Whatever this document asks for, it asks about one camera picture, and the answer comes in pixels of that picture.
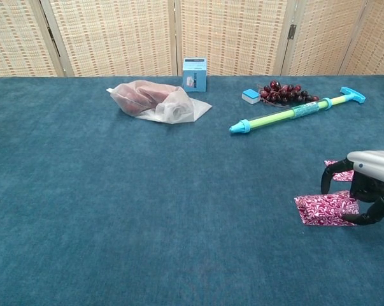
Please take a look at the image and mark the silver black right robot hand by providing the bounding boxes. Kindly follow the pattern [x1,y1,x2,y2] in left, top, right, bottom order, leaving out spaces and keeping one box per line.
[320,150,384,227]

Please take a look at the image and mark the green blue toy water pump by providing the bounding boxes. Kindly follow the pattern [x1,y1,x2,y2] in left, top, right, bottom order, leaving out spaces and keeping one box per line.
[229,86,367,136]

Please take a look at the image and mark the dark red grape bunch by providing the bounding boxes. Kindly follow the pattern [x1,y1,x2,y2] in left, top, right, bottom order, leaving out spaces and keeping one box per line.
[257,80,320,105]

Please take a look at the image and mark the blue white eraser block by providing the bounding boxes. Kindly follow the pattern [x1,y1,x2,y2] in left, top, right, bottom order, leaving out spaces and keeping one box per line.
[241,89,261,105]

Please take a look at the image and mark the small light blue carton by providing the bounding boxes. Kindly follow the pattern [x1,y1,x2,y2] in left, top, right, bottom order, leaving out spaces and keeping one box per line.
[182,57,208,93]

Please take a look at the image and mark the translucent plastic bag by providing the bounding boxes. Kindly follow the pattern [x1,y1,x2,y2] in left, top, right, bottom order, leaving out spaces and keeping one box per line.
[107,80,213,124]

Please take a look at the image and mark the blue table cloth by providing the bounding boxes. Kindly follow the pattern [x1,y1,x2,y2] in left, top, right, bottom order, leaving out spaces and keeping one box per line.
[0,75,384,306]

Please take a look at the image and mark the maroon blocks inside bag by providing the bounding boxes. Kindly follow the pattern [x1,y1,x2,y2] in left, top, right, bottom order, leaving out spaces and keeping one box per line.
[117,84,176,114]

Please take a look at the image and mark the woven bamboo folding screen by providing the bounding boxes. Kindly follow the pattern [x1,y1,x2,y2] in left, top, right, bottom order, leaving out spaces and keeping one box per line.
[0,0,384,78]

